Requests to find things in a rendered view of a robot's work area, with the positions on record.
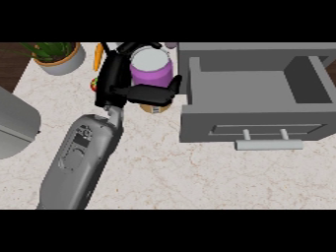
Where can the purple can with white top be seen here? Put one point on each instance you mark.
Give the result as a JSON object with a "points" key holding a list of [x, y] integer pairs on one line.
{"points": [[152, 67]]}

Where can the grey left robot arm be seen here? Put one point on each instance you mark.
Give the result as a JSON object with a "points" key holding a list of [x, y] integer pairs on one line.
{"points": [[78, 157]]}

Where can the red and green fruit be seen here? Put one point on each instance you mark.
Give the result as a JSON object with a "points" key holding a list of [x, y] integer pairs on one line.
{"points": [[94, 84]]}

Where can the grey rounded appliance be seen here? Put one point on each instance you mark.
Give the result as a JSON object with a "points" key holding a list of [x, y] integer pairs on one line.
{"points": [[4, 121]]}

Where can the grey drawer front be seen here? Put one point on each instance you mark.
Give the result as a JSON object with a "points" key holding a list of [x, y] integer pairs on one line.
{"points": [[267, 119]]}

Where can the grey cabinet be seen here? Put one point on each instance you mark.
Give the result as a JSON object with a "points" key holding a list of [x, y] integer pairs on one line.
{"points": [[252, 50]]}

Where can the green plant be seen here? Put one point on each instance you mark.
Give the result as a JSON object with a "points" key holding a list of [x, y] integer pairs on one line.
{"points": [[51, 49]]}

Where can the tan can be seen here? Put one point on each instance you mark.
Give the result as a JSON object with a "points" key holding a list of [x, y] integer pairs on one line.
{"points": [[155, 109]]}

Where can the orange carrot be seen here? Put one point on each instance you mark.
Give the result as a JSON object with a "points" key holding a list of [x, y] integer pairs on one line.
{"points": [[98, 55]]}

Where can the grey drawer box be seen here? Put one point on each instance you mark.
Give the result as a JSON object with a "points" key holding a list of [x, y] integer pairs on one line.
{"points": [[244, 87]]}

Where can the grey plant pot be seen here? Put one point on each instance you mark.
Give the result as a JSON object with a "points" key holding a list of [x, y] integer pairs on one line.
{"points": [[66, 64]]}

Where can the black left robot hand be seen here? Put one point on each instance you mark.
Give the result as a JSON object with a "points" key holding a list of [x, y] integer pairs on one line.
{"points": [[112, 80]]}

